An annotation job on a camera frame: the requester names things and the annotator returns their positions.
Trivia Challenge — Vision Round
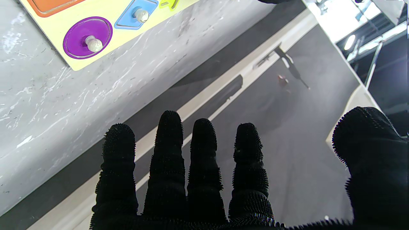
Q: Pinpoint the blue diamond puzzle piece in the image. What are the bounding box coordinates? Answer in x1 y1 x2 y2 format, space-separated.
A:
114 0 159 30

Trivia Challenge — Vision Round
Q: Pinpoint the purple circle puzzle piece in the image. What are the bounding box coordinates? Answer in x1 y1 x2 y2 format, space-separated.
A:
63 17 113 60

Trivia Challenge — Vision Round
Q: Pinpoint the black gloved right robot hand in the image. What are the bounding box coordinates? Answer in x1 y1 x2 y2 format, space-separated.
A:
89 107 409 230

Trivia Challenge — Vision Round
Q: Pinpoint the yellow wooden shape puzzle board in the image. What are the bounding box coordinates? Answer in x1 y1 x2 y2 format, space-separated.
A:
19 0 200 71

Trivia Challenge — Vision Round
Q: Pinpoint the bright white studio lamp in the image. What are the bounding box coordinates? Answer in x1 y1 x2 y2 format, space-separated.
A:
344 34 356 51

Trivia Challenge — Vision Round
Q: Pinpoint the wooden cutting board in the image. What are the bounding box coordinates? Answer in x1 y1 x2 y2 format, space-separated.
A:
325 85 381 150

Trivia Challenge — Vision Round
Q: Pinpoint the orange rectangle puzzle piece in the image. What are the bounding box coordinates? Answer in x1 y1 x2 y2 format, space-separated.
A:
27 0 87 18

